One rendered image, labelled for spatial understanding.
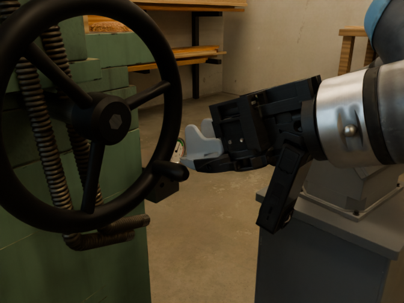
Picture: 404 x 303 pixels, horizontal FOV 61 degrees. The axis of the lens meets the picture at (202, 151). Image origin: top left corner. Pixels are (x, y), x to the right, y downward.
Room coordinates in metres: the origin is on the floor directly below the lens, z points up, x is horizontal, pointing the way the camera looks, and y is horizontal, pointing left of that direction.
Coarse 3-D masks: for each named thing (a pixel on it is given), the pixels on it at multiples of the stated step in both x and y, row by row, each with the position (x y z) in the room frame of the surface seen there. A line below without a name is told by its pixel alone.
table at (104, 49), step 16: (96, 32) 0.64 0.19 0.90; (112, 32) 0.65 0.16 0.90; (128, 32) 0.67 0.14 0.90; (96, 48) 0.61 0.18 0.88; (112, 48) 0.64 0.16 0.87; (128, 48) 0.67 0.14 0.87; (144, 48) 0.70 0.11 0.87; (80, 64) 0.48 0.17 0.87; (96, 64) 0.50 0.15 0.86; (112, 64) 0.64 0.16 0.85; (128, 64) 0.67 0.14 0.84; (16, 80) 0.41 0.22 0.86; (48, 80) 0.44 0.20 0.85; (80, 80) 0.47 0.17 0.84; (96, 80) 0.50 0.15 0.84
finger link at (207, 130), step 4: (204, 120) 0.45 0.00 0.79; (208, 120) 0.44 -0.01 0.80; (212, 120) 0.44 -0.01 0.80; (204, 124) 0.44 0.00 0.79; (208, 124) 0.44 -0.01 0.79; (204, 128) 0.44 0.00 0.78; (208, 128) 0.44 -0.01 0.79; (212, 128) 0.44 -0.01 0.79; (204, 132) 0.44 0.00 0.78; (208, 132) 0.44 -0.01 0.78; (212, 132) 0.44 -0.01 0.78; (204, 136) 0.44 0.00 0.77; (208, 136) 0.44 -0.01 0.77; (212, 136) 0.44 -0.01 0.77
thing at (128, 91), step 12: (120, 96) 0.65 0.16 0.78; (12, 120) 0.48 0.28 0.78; (24, 120) 0.50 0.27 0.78; (132, 120) 0.67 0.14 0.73; (12, 132) 0.48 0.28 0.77; (24, 132) 0.50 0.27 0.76; (60, 132) 0.54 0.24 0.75; (12, 144) 0.48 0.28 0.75; (24, 144) 0.49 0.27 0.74; (60, 144) 0.54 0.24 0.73; (12, 156) 0.48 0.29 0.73; (24, 156) 0.49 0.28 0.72; (36, 156) 0.50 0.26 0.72
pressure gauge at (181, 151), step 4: (180, 140) 0.69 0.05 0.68; (176, 144) 0.68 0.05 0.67; (180, 144) 0.69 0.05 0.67; (184, 144) 0.70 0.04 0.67; (176, 148) 0.68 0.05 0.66; (180, 148) 0.69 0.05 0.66; (184, 148) 0.70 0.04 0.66; (180, 152) 0.69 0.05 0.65; (184, 152) 0.70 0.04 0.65; (172, 156) 0.67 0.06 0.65; (176, 156) 0.68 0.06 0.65; (180, 156) 0.69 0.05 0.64; (172, 160) 0.67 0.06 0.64; (176, 160) 0.68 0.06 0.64
